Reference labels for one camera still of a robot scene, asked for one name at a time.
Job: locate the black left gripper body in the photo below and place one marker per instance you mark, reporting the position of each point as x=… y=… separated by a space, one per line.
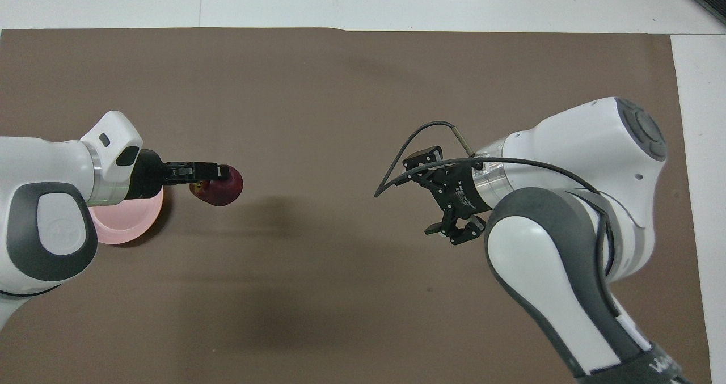
x=148 y=174

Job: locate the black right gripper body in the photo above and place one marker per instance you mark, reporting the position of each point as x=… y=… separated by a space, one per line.
x=459 y=188

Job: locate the dark red apple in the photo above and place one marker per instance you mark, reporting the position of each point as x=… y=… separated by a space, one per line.
x=224 y=191

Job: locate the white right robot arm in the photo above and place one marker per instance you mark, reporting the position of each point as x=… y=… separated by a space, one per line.
x=573 y=231

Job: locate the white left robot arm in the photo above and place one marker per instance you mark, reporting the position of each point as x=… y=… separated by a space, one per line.
x=51 y=202

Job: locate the pink plate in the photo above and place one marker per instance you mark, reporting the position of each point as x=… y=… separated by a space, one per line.
x=133 y=219

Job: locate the brown table mat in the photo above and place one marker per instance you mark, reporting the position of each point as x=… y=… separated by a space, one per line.
x=351 y=89

